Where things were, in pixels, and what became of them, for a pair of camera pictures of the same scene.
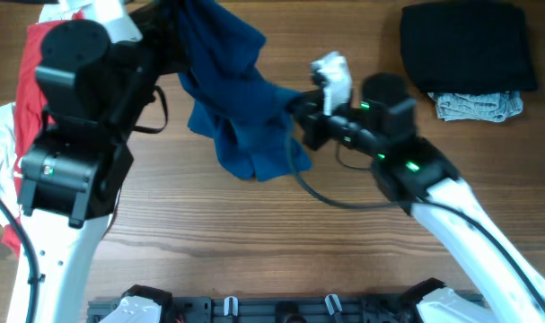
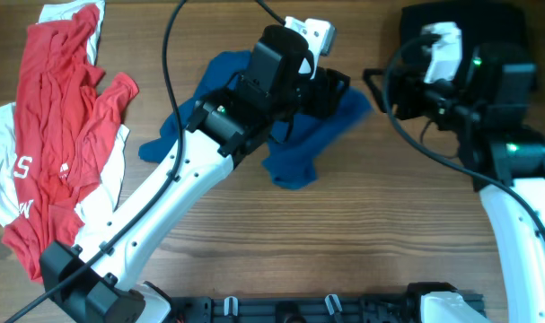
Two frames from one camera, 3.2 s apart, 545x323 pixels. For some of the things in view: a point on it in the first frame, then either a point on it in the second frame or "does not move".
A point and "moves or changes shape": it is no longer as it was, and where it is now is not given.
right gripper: x=311 y=119 → x=400 y=94
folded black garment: x=468 y=49 does not move
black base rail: x=274 y=309 does not move
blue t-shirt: x=227 y=100 moves or changes shape
